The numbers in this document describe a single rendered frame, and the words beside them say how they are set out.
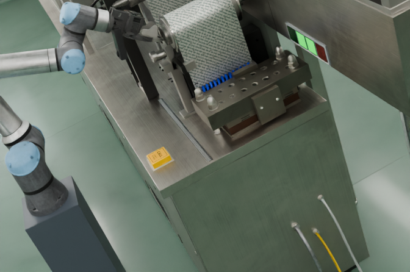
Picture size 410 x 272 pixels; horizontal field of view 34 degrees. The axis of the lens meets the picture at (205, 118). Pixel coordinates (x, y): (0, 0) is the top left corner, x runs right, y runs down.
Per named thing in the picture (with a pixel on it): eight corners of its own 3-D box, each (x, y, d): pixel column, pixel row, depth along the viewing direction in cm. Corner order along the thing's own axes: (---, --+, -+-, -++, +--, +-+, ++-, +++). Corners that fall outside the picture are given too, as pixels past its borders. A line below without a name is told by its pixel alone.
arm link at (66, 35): (55, 63, 219) (64, 33, 215) (54, 50, 229) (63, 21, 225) (79, 69, 222) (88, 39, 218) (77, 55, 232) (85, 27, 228)
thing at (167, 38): (168, 41, 230) (168, 48, 237) (173, 39, 230) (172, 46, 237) (158, 23, 231) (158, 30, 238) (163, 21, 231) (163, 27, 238)
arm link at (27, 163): (19, 197, 227) (0, 168, 220) (20, 175, 238) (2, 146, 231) (52, 183, 227) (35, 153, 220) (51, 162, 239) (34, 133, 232)
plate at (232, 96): (196, 112, 240) (190, 99, 237) (290, 63, 246) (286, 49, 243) (213, 131, 227) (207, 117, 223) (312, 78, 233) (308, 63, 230)
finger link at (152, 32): (169, 29, 231) (144, 23, 227) (164, 45, 233) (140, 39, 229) (166, 27, 234) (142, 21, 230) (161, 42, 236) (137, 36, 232)
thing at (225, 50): (196, 91, 241) (179, 49, 232) (252, 63, 245) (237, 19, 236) (197, 92, 241) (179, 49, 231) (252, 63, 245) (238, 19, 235)
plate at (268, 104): (259, 122, 232) (250, 97, 227) (284, 109, 234) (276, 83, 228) (262, 125, 230) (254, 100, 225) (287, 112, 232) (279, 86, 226)
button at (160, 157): (148, 160, 238) (146, 155, 237) (165, 151, 239) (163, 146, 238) (154, 169, 232) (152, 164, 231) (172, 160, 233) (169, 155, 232)
